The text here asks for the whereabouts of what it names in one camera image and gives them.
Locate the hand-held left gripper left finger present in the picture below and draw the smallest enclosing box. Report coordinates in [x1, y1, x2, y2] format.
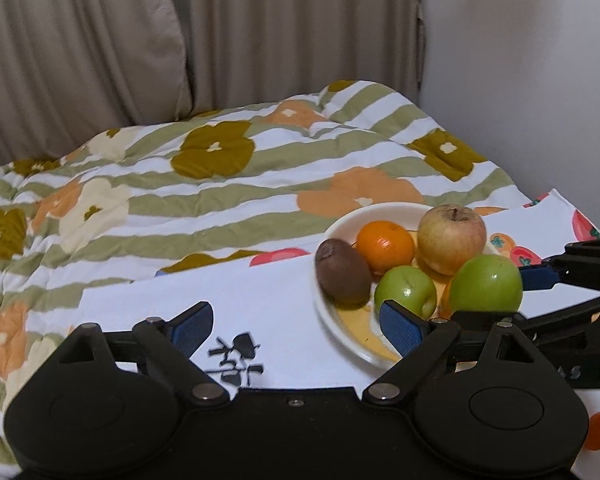
[55, 301, 231, 408]

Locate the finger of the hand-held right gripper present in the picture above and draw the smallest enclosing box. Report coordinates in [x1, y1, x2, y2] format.
[452, 294, 600, 342]
[519, 236, 600, 292]

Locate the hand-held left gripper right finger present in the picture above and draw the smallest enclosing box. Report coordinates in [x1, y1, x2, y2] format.
[362, 299, 536, 406]

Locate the small green fruit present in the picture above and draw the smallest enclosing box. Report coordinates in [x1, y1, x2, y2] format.
[375, 266, 437, 320]

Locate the cream duck print plate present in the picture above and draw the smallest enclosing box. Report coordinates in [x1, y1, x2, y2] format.
[312, 202, 501, 370]

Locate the large green fruit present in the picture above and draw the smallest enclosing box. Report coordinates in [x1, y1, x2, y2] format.
[449, 255, 524, 313]

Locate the brown kiwi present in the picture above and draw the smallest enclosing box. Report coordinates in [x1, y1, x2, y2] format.
[315, 239, 372, 307]

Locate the large orange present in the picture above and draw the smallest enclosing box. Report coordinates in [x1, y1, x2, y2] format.
[356, 221, 415, 276]

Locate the red-yellow apple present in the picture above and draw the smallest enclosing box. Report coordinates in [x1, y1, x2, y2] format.
[417, 205, 487, 276]

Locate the white persimmon print cloth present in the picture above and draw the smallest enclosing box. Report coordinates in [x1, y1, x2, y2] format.
[77, 189, 600, 471]

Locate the striped floral blanket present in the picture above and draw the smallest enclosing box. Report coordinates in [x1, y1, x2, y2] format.
[0, 80, 538, 476]

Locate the beige curtain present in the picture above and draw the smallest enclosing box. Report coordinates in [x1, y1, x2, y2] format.
[0, 0, 426, 173]

